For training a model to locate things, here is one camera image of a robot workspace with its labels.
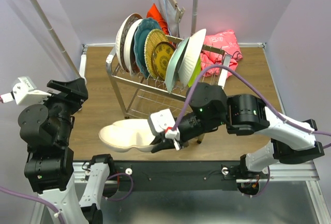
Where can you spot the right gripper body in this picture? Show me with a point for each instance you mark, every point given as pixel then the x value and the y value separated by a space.
pixel 191 126

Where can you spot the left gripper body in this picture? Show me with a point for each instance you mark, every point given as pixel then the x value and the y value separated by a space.
pixel 63 105

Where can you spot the white divided plate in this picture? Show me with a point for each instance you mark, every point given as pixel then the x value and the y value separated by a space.
pixel 121 136

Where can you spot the pale blue square plate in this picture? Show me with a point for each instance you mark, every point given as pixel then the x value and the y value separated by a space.
pixel 174 64

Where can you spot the lime green plate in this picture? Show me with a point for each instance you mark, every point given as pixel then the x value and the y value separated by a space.
pixel 195 73

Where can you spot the grey swirl ceramic plate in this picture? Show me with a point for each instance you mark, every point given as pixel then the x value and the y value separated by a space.
pixel 129 57

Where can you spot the floral brown rim plate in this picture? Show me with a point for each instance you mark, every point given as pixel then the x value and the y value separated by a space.
pixel 191 56
pixel 120 38

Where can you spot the yellow black patterned plate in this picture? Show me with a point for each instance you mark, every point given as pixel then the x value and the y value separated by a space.
pixel 161 56

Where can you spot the teal scalloped plate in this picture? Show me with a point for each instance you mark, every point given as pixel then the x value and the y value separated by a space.
pixel 140 36

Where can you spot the woven bamboo plate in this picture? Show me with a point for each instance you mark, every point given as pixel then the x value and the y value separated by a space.
pixel 153 38

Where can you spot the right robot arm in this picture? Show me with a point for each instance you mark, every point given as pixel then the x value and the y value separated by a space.
pixel 291 142

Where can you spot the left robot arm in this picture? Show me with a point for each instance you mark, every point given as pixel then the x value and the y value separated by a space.
pixel 45 125

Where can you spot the steel two-tier dish rack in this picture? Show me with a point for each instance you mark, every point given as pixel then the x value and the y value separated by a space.
pixel 138 97

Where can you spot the black base bar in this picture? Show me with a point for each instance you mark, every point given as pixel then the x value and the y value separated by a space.
pixel 180 175

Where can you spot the orange garment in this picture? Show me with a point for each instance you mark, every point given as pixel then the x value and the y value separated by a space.
pixel 155 14

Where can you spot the grey towel with panda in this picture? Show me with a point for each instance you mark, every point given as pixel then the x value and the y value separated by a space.
pixel 174 27

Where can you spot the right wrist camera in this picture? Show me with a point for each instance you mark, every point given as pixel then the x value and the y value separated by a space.
pixel 161 124

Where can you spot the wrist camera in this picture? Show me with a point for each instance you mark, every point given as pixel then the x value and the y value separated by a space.
pixel 161 124
pixel 25 93

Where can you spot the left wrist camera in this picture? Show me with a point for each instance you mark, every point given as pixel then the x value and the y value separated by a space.
pixel 25 93

